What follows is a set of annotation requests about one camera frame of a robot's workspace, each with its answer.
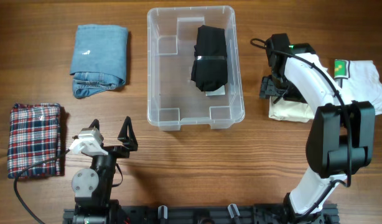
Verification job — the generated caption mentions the black garment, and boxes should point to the black garment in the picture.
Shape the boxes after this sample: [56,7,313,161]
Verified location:
[191,25,228,91]

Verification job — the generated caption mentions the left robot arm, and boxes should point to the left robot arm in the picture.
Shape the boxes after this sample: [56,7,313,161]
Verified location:
[63,116,138,224]

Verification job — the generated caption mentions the folded blue denim jeans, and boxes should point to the folded blue denim jeans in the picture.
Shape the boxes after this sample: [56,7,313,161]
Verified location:
[70,24,128,99]

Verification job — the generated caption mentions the white printed t-shirt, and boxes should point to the white printed t-shirt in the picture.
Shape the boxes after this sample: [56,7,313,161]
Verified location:
[330,59,382,115]

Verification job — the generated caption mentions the white label in bin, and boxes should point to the white label in bin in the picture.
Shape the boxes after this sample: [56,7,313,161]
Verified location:
[205,85,226,96]

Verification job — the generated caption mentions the black cable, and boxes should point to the black cable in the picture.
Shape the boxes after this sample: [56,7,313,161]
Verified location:
[249,37,353,215]
[12,148,71,224]

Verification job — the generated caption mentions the clear plastic storage bin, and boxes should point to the clear plastic storage bin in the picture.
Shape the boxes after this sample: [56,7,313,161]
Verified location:
[147,6,245,131]

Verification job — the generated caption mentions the right black cable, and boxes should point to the right black cable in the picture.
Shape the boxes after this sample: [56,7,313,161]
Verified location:
[249,37,353,215]

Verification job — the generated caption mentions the left black cable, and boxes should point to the left black cable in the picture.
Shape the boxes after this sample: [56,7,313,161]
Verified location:
[12,148,71,224]

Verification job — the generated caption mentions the folded red plaid shirt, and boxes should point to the folded red plaid shirt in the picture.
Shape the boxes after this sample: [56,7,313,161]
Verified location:
[7,103,61,179]

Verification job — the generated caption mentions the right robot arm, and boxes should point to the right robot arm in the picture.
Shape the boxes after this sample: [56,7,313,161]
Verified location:
[250,33,375,223]

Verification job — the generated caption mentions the cream cloth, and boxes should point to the cream cloth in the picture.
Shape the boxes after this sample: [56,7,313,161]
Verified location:
[268,97,314,123]

